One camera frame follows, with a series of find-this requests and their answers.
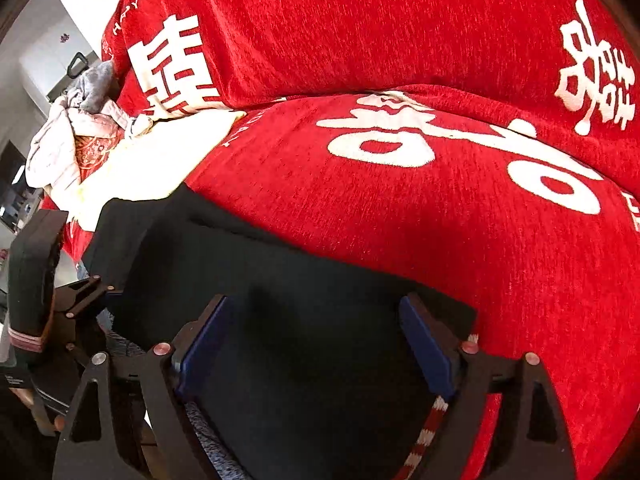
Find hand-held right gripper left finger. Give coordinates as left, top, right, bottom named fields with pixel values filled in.
left=52, top=294, right=235, bottom=480

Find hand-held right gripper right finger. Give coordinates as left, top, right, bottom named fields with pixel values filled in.
left=399, top=292, right=578, bottom=480

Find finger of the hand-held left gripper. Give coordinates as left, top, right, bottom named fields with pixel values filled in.
left=52, top=274, right=125, bottom=322

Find black pants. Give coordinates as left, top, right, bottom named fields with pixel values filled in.
left=81, top=182, right=478, bottom=480

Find dark shelf unit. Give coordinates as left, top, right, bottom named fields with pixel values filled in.
left=0, top=140, right=43, bottom=233

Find pile of pink grey clothes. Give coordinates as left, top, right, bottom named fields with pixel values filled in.
left=25, top=95, right=153, bottom=193

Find red gold patterned cloth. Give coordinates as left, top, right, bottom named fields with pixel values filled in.
left=74, top=132, right=123, bottom=183

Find cream white cloth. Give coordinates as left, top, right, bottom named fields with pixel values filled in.
left=75, top=109, right=247, bottom=228

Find red printed blanket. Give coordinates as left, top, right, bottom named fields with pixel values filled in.
left=40, top=0, right=640, bottom=480

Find grey fuzzy cloth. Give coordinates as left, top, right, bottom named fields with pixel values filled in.
left=66, top=60, right=120, bottom=113

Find red white striped cord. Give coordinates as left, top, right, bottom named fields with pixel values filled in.
left=392, top=332, right=481, bottom=480

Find grey luggage with black handle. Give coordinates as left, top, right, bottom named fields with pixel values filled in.
left=46, top=51, right=103, bottom=103

